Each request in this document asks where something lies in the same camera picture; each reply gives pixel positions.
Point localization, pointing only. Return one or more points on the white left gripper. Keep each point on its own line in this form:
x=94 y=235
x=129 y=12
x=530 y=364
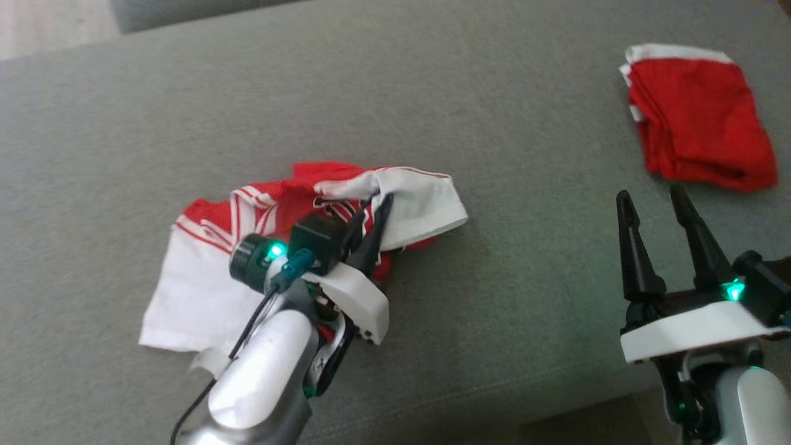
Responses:
x=364 y=306

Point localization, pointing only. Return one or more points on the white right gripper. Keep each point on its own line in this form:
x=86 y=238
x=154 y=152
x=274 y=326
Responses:
x=686 y=330

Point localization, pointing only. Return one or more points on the red shorts with white stripes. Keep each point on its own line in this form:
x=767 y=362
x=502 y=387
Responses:
x=698 y=117

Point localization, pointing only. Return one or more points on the red jersey with white sleeves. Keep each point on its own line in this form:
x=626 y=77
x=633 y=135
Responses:
x=198 y=296

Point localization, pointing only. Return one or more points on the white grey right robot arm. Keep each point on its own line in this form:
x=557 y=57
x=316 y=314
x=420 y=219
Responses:
x=757 y=408

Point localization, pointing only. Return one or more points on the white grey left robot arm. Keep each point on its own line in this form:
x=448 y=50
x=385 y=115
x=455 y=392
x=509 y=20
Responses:
x=259 y=377

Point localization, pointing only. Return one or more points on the large grey sofa seat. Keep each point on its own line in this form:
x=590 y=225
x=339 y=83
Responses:
x=494 y=278

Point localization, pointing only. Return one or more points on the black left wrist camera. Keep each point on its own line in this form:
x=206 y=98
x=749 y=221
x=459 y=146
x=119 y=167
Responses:
x=318 y=238

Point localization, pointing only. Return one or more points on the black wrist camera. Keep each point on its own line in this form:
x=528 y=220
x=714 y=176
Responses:
x=318 y=238
x=766 y=284

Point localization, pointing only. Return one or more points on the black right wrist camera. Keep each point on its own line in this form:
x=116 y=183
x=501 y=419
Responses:
x=766 y=284

